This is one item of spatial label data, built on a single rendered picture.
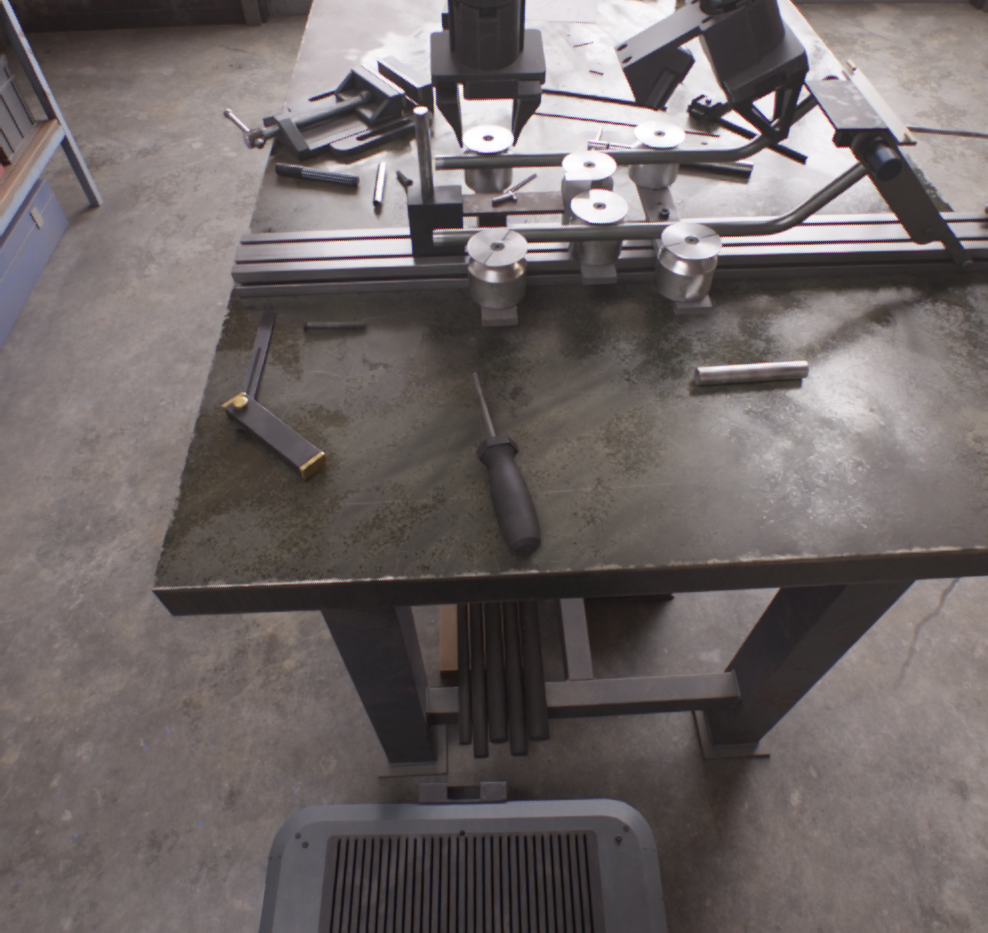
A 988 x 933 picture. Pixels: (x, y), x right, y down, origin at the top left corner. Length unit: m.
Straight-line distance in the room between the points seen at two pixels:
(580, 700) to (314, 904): 0.46
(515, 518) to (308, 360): 0.26
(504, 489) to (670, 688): 0.75
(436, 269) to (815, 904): 1.15
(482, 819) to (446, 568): 0.62
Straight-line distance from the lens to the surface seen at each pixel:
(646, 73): 0.70
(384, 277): 0.72
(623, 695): 1.21
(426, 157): 0.66
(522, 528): 0.50
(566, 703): 1.19
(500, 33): 0.69
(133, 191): 2.78
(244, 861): 1.41
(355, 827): 1.11
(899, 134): 0.70
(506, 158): 0.74
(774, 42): 0.72
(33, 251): 2.52
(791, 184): 0.92
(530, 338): 0.66
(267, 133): 0.95
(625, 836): 1.10
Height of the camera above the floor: 1.34
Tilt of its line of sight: 52 degrees down
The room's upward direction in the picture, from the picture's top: straight up
